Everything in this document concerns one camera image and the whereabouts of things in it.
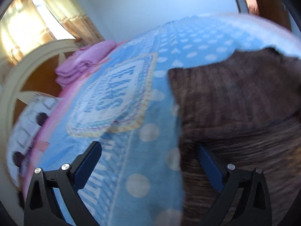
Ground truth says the blue pink patterned bedsheet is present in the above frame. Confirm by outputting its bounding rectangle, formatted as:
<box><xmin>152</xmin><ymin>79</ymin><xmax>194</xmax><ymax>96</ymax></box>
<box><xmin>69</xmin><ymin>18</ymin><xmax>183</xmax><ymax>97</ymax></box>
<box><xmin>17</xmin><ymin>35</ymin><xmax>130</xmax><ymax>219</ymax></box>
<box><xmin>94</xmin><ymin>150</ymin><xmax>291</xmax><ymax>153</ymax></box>
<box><xmin>21</xmin><ymin>14</ymin><xmax>300</xmax><ymax>225</ymax></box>

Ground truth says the brown knit sweater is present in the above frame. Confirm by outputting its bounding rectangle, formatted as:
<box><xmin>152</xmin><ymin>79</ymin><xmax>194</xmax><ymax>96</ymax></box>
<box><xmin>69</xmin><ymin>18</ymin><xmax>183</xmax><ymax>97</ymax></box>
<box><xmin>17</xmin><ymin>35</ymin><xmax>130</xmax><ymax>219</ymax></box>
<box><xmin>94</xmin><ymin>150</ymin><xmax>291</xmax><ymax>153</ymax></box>
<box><xmin>168</xmin><ymin>47</ymin><xmax>300</xmax><ymax>225</ymax></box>

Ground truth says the cream wooden headboard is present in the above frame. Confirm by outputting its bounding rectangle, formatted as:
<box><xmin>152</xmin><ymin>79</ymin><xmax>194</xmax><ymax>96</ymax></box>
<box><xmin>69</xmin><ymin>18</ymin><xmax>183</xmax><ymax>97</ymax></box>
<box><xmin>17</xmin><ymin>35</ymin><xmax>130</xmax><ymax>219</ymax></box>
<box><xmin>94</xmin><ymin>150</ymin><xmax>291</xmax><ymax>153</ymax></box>
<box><xmin>0</xmin><ymin>38</ymin><xmax>83</xmax><ymax>135</ymax></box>

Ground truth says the yellow patterned curtain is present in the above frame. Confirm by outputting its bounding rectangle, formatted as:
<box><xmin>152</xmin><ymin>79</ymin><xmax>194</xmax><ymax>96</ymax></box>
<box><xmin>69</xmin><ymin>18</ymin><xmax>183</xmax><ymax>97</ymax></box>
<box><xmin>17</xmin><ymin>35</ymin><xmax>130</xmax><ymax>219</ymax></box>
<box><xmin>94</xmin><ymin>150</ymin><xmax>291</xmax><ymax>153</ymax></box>
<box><xmin>1</xmin><ymin>0</ymin><xmax>104</xmax><ymax>65</ymax></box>

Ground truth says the folded pink blanket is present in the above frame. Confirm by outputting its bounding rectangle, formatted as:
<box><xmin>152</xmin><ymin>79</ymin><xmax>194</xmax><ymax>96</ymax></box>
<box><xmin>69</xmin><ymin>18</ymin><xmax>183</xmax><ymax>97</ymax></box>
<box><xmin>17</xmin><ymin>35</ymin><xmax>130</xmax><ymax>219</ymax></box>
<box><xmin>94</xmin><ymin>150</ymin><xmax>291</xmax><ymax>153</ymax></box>
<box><xmin>55</xmin><ymin>40</ymin><xmax>116</xmax><ymax>87</ymax></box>

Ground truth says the white patterned pillow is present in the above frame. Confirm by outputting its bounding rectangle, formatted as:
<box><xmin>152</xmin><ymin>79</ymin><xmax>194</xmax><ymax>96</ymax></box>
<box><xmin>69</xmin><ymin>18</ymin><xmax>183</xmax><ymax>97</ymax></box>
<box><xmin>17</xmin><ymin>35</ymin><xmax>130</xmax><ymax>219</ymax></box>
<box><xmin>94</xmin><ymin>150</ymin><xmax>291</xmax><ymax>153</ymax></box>
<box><xmin>6</xmin><ymin>94</ymin><xmax>61</xmax><ymax>188</ymax></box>

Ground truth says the brown wooden door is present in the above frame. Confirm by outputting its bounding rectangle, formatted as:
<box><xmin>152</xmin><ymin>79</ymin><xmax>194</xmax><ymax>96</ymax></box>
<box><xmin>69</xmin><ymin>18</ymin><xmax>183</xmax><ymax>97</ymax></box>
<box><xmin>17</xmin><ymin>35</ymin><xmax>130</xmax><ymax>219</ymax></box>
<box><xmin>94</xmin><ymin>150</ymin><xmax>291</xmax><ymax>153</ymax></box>
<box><xmin>256</xmin><ymin>0</ymin><xmax>291</xmax><ymax>31</ymax></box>

